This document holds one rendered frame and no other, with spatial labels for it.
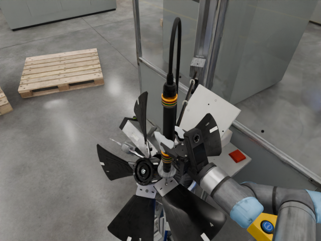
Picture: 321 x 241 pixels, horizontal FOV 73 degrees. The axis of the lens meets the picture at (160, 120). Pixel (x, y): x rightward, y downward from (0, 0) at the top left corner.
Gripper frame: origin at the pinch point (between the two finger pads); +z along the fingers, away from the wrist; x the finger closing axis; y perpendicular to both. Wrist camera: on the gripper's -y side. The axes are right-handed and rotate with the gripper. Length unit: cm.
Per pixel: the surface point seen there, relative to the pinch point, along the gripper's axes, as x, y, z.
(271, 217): 29, 43, -38
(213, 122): 22.3, 8.6, -3.2
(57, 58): 41, 138, 340
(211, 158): 46, 65, 7
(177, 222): -6.2, 33.9, -16.8
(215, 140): 16.1, 8.6, -10.0
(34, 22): 60, 144, 547
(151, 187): -4.2, 38.6, 3.0
